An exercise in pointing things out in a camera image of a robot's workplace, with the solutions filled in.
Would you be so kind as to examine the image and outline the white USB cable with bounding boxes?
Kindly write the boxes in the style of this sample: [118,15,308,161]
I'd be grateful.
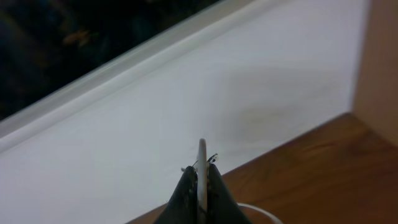
[196,138,284,224]

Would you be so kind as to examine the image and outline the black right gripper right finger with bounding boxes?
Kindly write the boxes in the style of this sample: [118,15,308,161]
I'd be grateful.
[206,164,252,224]

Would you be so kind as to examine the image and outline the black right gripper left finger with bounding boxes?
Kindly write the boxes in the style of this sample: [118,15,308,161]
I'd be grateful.
[154,166,198,224]

